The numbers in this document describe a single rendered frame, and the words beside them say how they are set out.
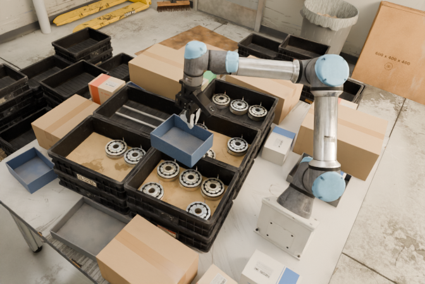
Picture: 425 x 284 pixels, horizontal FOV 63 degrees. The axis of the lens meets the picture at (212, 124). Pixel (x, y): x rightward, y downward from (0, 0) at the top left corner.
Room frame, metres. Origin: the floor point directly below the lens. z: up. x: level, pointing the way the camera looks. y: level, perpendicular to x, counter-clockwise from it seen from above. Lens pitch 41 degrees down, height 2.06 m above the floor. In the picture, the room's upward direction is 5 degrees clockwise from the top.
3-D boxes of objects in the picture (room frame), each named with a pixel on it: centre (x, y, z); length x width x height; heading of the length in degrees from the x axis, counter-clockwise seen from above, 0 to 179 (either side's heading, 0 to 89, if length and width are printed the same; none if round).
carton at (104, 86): (1.57, 0.61, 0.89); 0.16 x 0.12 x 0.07; 68
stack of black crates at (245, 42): (3.00, -0.41, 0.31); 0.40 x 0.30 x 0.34; 59
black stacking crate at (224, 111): (1.49, -0.12, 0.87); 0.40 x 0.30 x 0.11; 68
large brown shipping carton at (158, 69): (1.88, 0.31, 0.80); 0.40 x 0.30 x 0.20; 64
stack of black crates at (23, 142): (1.71, 1.23, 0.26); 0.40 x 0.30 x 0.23; 149
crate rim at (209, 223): (0.93, 0.10, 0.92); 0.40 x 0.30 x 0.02; 68
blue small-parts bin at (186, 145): (0.98, 0.12, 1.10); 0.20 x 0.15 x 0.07; 60
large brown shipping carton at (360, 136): (1.42, -0.70, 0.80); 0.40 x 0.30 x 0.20; 64
